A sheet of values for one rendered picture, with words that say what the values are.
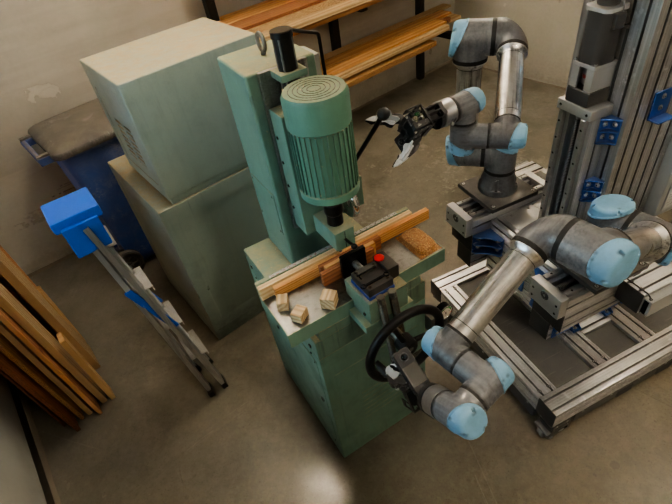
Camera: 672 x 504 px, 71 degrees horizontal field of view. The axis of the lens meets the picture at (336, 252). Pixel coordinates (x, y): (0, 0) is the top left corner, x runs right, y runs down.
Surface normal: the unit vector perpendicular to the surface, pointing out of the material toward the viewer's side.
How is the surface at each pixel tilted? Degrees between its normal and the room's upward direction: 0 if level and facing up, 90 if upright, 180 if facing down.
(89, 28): 90
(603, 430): 0
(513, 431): 0
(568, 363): 0
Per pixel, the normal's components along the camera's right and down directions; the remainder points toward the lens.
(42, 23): 0.64, 0.46
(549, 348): -0.13, -0.74
